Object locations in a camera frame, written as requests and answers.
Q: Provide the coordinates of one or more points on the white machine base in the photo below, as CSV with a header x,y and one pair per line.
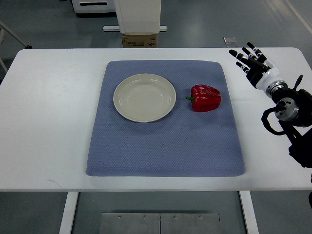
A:
x,y
93,6

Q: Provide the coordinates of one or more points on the blue textured mat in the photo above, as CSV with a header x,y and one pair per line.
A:
x,y
183,143

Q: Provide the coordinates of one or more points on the red bell pepper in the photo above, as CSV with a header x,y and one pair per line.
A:
x,y
204,98

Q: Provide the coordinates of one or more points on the white table leg right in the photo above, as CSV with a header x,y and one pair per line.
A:
x,y
248,212

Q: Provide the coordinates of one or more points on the cream round plate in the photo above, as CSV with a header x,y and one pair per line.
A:
x,y
144,98

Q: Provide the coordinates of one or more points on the white table leg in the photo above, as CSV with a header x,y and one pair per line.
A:
x,y
248,212
69,213

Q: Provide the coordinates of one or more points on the brown cardboard box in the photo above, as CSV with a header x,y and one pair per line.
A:
x,y
139,41

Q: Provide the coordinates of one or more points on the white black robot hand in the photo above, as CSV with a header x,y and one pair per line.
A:
x,y
259,69

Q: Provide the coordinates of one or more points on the white table leg left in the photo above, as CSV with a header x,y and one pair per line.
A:
x,y
69,213

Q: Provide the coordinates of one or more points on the white column stand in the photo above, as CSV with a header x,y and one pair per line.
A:
x,y
137,17

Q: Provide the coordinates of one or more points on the grey metal floor plate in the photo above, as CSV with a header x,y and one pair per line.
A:
x,y
160,223

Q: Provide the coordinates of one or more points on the small grey floor plate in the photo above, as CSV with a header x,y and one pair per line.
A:
x,y
229,40

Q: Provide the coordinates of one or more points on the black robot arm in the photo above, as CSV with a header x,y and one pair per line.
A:
x,y
293,108

